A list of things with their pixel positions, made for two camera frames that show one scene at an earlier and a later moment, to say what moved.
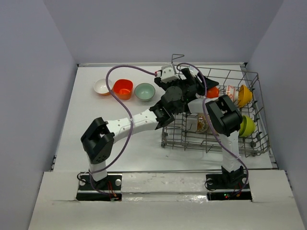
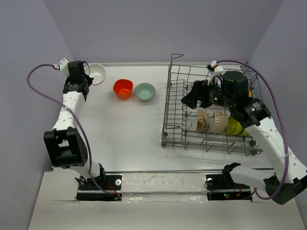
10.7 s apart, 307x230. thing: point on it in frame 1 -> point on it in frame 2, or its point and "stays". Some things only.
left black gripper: x=184 y=83 -> x=89 y=80
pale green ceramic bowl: x=145 y=91 stays
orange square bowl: x=123 y=89 stays
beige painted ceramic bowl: x=202 y=123 stays
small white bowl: x=100 y=86 -> x=97 y=71
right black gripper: x=206 y=84 -> x=198 y=92
